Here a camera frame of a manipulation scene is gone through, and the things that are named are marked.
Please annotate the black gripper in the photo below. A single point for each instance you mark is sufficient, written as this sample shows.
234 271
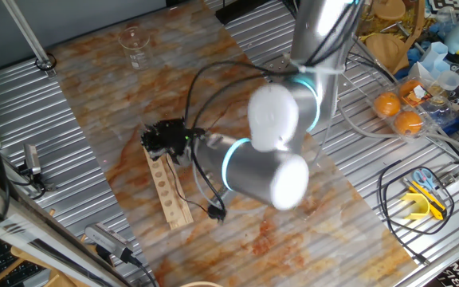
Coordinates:
179 141

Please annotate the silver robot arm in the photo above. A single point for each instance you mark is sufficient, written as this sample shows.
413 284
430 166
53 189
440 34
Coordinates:
261 175

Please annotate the wooden test tube rack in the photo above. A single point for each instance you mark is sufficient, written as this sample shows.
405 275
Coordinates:
179 219

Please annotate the orange marble pattern mat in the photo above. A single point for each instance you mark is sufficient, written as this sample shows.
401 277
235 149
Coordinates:
134 99

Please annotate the clear glass beaker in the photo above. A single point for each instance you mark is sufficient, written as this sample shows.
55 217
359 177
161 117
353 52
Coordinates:
136 52

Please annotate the metal pole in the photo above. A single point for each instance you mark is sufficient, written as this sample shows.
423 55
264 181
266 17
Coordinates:
28 34

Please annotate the orange fruit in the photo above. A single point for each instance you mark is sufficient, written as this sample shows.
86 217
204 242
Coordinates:
409 123
406 88
388 104

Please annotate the wooden plate stand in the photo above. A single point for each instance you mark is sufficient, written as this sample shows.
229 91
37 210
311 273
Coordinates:
385 49

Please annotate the yellow curved plastic piece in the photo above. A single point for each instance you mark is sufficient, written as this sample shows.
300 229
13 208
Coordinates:
409 196

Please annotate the yellow utility knife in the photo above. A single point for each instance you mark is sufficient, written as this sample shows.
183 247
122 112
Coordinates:
428 201

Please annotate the light blue hexagonal cup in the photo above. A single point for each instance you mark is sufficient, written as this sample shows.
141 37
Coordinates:
436 53

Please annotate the clear measuring cup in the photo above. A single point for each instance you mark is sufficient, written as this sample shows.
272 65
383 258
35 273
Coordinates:
448 81

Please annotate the black white marker board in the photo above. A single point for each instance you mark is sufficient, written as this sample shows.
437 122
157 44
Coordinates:
452 4

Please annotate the grey depth camera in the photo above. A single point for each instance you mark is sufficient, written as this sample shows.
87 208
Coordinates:
106 239
32 159

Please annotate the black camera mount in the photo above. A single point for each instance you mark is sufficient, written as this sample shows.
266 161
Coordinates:
34 181

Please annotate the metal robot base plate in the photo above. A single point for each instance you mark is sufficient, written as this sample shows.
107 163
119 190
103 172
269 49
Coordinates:
277 64

